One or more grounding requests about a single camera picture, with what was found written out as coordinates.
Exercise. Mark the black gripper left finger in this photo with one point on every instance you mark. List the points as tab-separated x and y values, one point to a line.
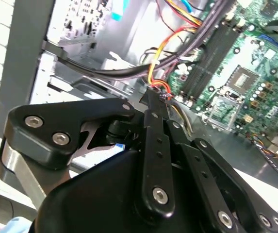
56	116

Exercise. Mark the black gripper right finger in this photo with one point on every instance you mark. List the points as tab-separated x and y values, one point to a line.
201	165

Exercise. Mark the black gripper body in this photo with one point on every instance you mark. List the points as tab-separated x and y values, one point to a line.
92	206

